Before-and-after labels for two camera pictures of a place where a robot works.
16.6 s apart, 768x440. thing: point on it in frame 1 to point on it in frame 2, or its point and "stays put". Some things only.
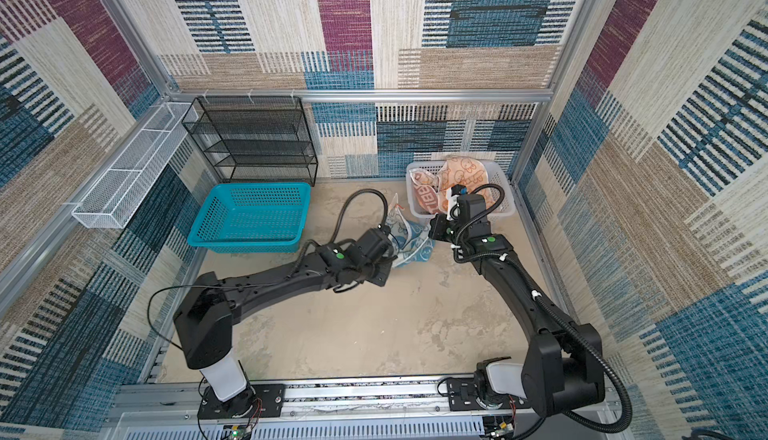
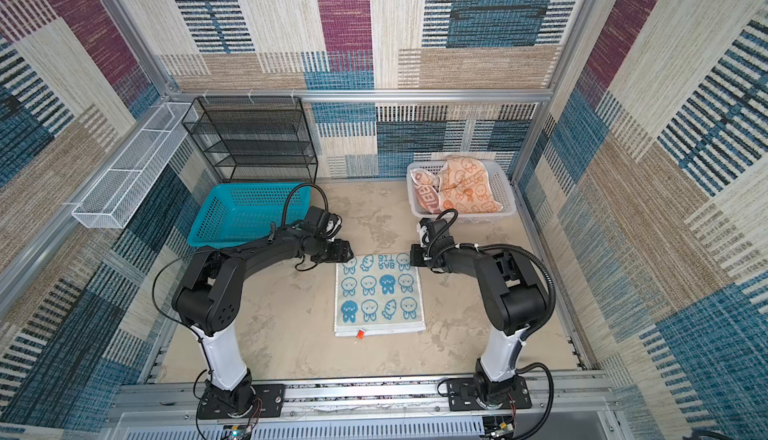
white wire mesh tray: [113, 199] stays put
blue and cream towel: [409, 238] to [377, 294]
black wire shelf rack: [254, 138] stays put
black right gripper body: [444, 230] to [419, 256]
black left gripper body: [378, 274] to [334, 252]
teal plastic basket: [253, 218] stays put
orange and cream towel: [468, 172] stays put
